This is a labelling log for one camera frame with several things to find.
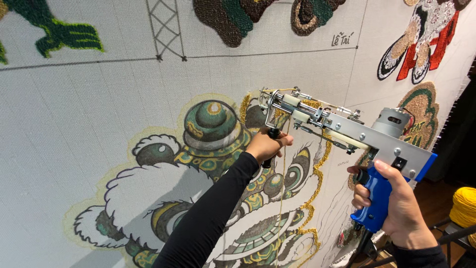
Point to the person's left hand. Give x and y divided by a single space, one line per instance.
263 146

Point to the grey tufting cloth with designs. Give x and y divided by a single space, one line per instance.
93 111

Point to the black metal stand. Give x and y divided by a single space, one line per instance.
455 234

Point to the person's left fingers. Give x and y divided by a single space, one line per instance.
285 140

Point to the yellow yarn cone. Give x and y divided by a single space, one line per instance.
465 206

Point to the blue and silver tufting gun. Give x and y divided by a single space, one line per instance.
375 139

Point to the person's right hand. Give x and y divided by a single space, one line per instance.
403 212

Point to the thin gold yarn strand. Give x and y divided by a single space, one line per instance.
282 178

